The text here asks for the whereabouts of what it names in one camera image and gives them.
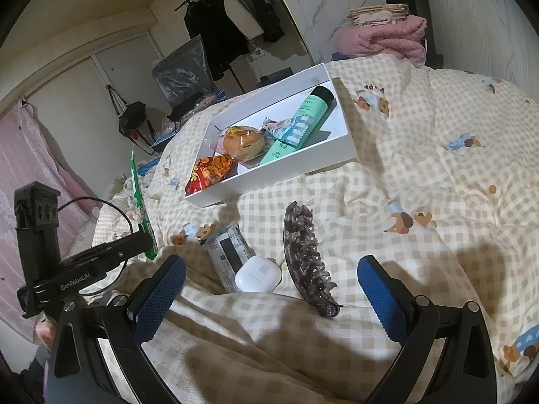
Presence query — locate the black coat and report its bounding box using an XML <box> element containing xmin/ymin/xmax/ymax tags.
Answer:
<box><xmin>184</xmin><ymin>0</ymin><xmax>254</xmax><ymax>81</ymax></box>

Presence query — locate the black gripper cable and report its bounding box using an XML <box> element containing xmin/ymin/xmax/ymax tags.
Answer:
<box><xmin>56</xmin><ymin>196</ymin><xmax>140</xmax><ymax>237</ymax></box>

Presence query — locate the green bottle with black cap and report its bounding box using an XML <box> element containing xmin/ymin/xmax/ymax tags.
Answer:
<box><xmin>290</xmin><ymin>85</ymin><xmax>338</xmax><ymax>150</ymax></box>

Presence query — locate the green white striped packet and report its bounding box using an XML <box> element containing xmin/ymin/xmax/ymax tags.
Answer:
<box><xmin>263</xmin><ymin>117</ymin><xmax>313</xmax><ymax>149</ymax></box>

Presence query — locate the green snack packet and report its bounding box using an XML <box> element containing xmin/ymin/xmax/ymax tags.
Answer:
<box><xmin>131</xmin><ymin>150</ymin><xmax>159</xmax><ymax>262</ymax></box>

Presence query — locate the person's left hand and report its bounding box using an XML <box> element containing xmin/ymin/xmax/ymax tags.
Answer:
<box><xmin>35</xmin><ymin>319</ymin><xmax>58</xmax><ymax>349</ymax></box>

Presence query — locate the black hanging garment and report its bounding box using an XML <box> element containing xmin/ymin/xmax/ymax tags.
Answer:
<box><xmin>243</xmin><ymin>0</ymin><xmax>287</xmax><ymax>44</ymax></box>

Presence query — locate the checked bear print blanket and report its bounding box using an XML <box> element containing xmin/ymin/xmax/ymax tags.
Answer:
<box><xmin>90</xmin><ymin>53</ymin><xmax>539</xmax><ymax>404</ymax></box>

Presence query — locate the clear plastic cover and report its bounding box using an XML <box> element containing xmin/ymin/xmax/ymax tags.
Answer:
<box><xmin>152</xmin><ymin>36</ymin><xmax>220</xmax><ymax>108</ymax></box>

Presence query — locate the black hanging bag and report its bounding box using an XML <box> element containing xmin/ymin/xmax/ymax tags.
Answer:
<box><xmin>105</xmin><ymin>84</ymin><xmax>149</xmax><ymax>140</ymax></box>

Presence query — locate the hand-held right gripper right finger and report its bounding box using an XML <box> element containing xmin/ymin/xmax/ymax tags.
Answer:
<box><xmin>357</xmin><ymin>255</ymin><xmax>498</xmax><ymax>404</ymax></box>

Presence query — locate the bread bun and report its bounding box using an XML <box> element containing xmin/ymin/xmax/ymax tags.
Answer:
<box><xmin>218</xmin><ymin>125</ymin><xmax>268</xmax><ymax>163</ymax></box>

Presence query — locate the white earbuds case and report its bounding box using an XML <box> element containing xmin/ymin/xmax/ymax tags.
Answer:
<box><xmin>234</xmin><ymin>254</ymin><xmax>284</xmax><ymax>294</ymax></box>

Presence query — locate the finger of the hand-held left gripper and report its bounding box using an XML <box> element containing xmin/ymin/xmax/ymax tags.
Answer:
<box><xmin>66</xmin><ymin>233</ymin><xmax>155</xmax><ymax>270</ymax></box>

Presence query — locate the red orange snack packet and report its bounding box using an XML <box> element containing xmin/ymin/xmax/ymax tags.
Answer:
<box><xmin>186</xmin><ymin>154</ymin><xmax>235</xmax><ymax>197</ymax></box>

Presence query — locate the white hanging garment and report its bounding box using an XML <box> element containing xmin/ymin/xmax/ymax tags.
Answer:
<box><xmin>221</xmin><ymin>0</ymin><xmax>266</xmax><ymax>41</ymax></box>

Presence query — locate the grey white packet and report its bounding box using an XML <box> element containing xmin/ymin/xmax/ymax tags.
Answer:
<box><xmin>205</xmin><ymin>225</ymin><xmax>254</xmax><ymax>294</ymax></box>

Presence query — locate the pink fluffy blanket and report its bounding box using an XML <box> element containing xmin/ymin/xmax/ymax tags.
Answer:
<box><xmin>334</xmin><ymin>14</ymin><xmax>429</xmax><ymax>66</ymax></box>

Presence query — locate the white shallow box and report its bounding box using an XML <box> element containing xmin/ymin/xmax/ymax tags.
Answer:
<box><xmin>184</xmin><ymin>63</ymin><xmax>359</xmax><ymax>208</ymax></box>

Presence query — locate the pink curtain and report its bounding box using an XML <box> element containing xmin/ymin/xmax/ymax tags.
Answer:
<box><xmin>0</xmin><ymin>100</ymin><xmax>102</xmax><ymax>346</ymax></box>

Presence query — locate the grey hair claw clip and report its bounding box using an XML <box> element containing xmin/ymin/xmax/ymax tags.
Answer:
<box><xmin>282</xmin><ymin>201</ymin><xmax>341</xmax><ymax>319</ymax></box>

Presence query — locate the blue low table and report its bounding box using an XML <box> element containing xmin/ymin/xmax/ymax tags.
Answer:
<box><xmin>149</xmin><ymin>132</ymin><xmax>180</xmax><ymax>154</ymax></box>

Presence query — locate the clothes rack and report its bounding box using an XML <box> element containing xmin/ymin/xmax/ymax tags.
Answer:
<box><xmin>173</xmin><ymin>0</ymin><xmax>270</xmax><ymax>93</ymax></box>

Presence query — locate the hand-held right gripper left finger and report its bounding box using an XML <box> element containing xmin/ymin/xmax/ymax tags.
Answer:
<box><xmin>46</xmin><ymin>256</ymin><xmax>186</xmax><ymax>404</ymax></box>

